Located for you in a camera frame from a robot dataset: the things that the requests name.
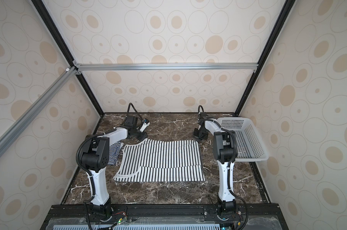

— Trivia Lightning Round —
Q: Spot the blue white striped tank top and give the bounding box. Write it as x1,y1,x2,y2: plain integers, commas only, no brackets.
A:
108,141,124,165

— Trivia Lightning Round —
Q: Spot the black white striped tank top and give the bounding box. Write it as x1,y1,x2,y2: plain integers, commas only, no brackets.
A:
114,139,205,182

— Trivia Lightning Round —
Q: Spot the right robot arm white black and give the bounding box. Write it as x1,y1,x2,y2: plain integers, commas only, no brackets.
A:
193,112,238,217

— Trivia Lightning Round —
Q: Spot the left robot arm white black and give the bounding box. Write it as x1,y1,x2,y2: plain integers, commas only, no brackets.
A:
76,116,150,220

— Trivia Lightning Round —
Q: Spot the white plastic laundry basket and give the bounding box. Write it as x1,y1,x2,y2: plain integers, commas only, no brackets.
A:
217,117,269,162

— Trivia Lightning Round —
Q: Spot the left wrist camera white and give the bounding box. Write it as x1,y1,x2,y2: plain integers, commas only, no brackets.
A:
139,119,150,133

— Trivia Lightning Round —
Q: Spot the horizontal aluminium back rail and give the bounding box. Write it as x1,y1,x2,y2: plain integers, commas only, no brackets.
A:
76,63,258,71

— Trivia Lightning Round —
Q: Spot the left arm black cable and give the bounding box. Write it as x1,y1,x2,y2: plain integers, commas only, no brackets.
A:
75,103,145,230

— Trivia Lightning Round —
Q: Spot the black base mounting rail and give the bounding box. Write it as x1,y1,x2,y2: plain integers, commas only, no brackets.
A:
41,203,288,230

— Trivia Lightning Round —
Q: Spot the diagonal aluminium left rail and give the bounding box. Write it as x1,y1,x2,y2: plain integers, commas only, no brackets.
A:
0,66,77,158

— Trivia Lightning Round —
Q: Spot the right black corner post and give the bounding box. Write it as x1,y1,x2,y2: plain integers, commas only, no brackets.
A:
233,0,296,117

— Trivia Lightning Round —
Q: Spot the black corner post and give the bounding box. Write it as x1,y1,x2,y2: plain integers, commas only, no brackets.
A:
31,0,104,117
233,0,296,117

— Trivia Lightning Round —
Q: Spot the left black corner post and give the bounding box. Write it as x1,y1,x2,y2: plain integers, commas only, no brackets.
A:
31,0,104,117

